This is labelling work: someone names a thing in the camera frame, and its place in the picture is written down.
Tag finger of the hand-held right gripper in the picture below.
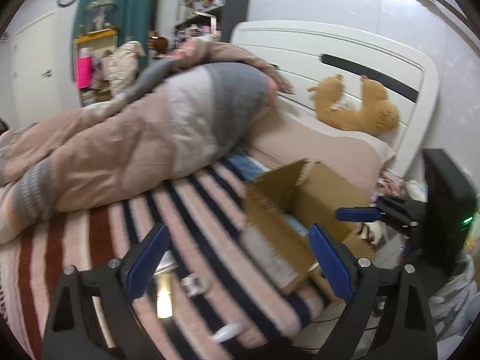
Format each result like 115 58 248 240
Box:
336 196 427 233

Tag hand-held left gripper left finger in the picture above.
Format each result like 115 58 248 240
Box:
42 224 170 360

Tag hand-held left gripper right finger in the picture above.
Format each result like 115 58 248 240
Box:
309 224 437 360

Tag brown cardboard box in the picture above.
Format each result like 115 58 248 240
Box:
240 158 377 304

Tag clear glass bottle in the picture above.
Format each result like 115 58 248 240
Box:
152 251 179 319

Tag small white clip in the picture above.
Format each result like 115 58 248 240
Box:
181 274 208 296

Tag striped blanket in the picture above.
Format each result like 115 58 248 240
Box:
0 157 331 360

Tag beige pillow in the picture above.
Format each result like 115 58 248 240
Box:
245 112 397 199

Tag grey cloth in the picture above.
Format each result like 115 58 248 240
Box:
427 254 478 341

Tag brown plush toy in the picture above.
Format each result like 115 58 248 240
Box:
307 74 401 136

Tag blue folded cloth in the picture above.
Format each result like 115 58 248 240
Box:
224 155 271 181

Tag pink and grey comforter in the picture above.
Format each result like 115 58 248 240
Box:
0 39 295 244

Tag white bed headboard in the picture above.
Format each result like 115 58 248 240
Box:
229 20 440 181

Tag cream padded jacket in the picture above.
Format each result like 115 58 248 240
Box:
101 40 147 94

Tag pink bag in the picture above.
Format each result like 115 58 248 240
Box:
76 55 93 90

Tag white door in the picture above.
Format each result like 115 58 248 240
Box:
10 10 64 119

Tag tall bookshelf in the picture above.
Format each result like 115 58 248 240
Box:
173 0 230 47

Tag teal curtain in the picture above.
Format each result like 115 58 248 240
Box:
71 0 155 83

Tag white plastic handle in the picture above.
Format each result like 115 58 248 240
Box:
211 320 250 343

